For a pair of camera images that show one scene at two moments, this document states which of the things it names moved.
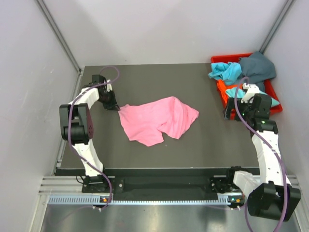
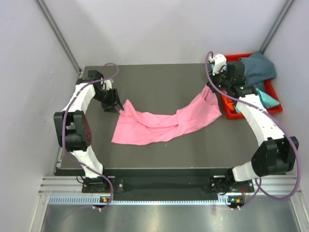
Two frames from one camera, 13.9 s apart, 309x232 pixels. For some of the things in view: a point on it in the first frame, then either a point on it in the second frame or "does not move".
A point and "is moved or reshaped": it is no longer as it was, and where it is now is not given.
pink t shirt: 146,123 is moved or reshaped
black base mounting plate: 170,184 does not move
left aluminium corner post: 60,36 does not move
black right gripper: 230,105 → 212,77
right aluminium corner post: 286,9 does not move
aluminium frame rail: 72,186 does not move
